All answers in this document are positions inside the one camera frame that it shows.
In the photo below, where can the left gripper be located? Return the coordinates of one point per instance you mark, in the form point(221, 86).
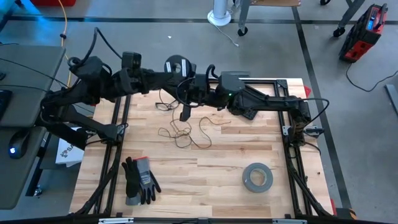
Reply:
point(133, 82)

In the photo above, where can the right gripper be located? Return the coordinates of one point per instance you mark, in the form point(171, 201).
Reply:
point(213, 96)

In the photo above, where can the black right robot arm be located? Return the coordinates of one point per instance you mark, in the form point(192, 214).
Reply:
point(270, 104)

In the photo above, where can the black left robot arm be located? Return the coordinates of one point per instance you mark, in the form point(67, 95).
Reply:
point(87, 67)

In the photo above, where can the clear safety glasses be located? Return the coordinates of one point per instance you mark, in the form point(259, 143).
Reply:
point(168, 108)

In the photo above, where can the white pole base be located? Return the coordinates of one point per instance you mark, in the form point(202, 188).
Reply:
point(219, 17)

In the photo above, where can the open black bit case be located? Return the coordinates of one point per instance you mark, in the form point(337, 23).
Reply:
point(250, 114)

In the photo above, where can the wooden top work table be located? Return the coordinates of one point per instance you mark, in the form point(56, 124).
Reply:
point(244, 15)

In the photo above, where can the grey black work glove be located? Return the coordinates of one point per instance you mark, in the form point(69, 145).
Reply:
point(145, 177)
point(130, 180)

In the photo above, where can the white printed bag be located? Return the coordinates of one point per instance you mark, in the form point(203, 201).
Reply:
point(70, 154)

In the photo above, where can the grey tape roll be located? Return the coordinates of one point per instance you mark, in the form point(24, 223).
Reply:
point(246, 179)

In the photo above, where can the grey desk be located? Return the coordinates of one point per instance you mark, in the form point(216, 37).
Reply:
point(28, 77)

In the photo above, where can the red floor bin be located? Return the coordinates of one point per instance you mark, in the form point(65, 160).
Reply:
point(53, 2)

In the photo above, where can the black computer mouse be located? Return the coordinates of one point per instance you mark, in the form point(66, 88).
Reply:
point(18, 144)

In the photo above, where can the black keyboard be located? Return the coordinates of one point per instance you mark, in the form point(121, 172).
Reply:
point(3, 104)

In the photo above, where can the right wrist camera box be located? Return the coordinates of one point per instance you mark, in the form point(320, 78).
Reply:
point(201, 84)

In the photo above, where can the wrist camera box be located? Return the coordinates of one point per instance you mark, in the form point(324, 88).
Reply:
point(131, 60)
point(201, 84)

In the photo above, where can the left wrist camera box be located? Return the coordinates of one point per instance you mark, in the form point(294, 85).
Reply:
point(131, 60)

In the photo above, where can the black aluminium frame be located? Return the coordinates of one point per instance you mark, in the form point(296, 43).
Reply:
point(264, 81)

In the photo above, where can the silver metal bracket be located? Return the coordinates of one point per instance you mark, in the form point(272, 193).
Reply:
point(289, 221)
point(115, 220)

